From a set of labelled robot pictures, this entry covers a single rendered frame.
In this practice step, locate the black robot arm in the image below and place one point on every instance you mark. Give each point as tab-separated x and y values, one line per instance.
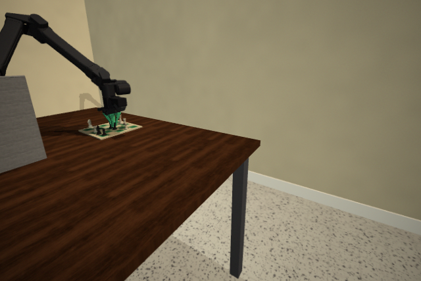
38	28

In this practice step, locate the green and cream chessboard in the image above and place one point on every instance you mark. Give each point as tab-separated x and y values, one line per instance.
109	131

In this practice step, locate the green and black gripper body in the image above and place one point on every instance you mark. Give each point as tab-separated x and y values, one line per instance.
108	111

